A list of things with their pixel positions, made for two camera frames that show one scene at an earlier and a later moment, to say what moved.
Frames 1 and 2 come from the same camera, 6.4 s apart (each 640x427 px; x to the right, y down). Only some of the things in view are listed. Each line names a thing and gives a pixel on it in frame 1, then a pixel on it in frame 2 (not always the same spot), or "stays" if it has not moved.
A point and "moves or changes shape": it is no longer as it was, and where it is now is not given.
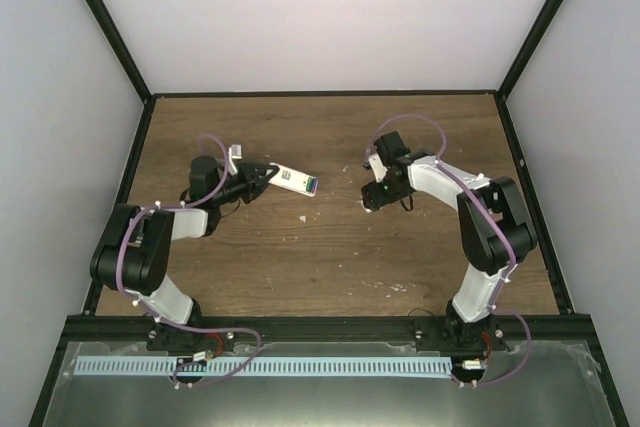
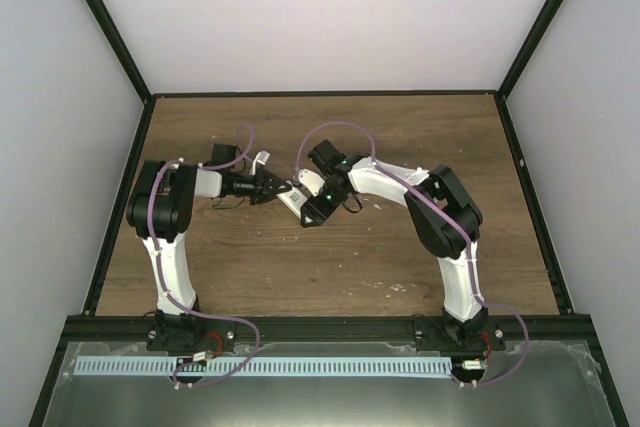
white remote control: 293,181 moves or changes shape
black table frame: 567,325 stays
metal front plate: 552,384 stays
